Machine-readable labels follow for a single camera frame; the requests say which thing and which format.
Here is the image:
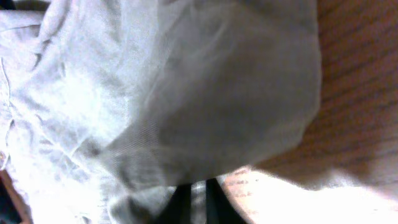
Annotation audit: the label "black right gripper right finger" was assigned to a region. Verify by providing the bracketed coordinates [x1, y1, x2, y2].
[206, 179, 247, 224]

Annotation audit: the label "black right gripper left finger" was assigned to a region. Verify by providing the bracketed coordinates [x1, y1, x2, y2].
[157, 184, 192, 224]

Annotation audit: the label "grey cotton shorts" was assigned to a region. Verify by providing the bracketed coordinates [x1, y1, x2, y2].
[1, 0, 322, 223]

